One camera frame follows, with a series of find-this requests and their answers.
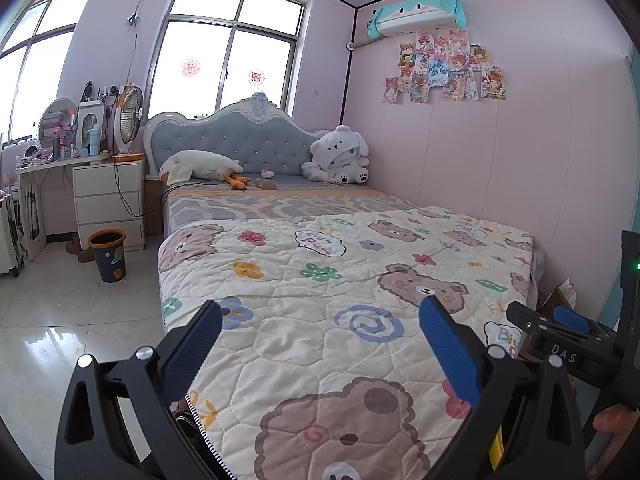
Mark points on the person's right hand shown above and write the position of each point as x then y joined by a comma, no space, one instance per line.
617,422

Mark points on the grey air conditioner pipe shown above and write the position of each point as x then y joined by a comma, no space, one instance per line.
357,44

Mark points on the cardboard box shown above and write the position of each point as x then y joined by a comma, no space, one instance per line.
555,300

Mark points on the grey patterned bed sheet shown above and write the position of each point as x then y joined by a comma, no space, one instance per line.
280,202

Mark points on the white plush dog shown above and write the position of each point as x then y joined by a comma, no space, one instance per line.
337,155

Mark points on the blue bottle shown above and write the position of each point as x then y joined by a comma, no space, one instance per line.
94,142

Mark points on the blue bin with orange rim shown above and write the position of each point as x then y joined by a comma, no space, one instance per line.
107,257

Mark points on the large window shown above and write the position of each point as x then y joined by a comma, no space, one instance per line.
230,50

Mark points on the white oil heater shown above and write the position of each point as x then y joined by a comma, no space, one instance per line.
10,235

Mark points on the black trash bin yellow rim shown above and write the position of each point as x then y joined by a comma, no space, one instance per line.
496,447

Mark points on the air conditioner with teal cover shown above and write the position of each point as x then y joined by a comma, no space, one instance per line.
415,15

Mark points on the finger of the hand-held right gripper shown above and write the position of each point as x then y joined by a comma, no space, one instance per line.
555,352
570,317

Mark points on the round table mirror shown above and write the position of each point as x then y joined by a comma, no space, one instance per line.
57,125

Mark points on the white goose plush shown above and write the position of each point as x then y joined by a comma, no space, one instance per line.
200,165

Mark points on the standing fan with orange base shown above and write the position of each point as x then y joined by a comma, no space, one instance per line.
129,120

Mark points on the cluster of wall posters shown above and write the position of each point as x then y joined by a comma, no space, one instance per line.
445,67

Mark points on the side window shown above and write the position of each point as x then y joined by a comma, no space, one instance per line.
40,70

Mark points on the red window sticker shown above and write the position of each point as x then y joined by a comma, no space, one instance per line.
190,67
256,76

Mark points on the bed with grey tufted headboard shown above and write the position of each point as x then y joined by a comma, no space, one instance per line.
240,140

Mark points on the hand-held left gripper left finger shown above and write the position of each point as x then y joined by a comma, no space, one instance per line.
192,345

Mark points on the white drawer cabinet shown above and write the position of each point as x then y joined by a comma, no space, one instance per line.
107,205

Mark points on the printed bear quilt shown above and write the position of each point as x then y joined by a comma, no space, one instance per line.
325,310

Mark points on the small pink plush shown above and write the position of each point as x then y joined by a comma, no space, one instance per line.
266,174

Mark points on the white desk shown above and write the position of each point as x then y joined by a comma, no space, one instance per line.
55,162

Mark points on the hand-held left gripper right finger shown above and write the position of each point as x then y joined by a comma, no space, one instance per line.
450,352

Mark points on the group of cosmetic bottles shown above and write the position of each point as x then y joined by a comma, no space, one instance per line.
42,155

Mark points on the brown slipper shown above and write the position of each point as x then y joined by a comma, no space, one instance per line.
74,242
85,256

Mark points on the white cosmetics cabinet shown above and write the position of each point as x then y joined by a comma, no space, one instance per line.
90,120

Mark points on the small brown plush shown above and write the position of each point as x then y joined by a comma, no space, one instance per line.
266,184

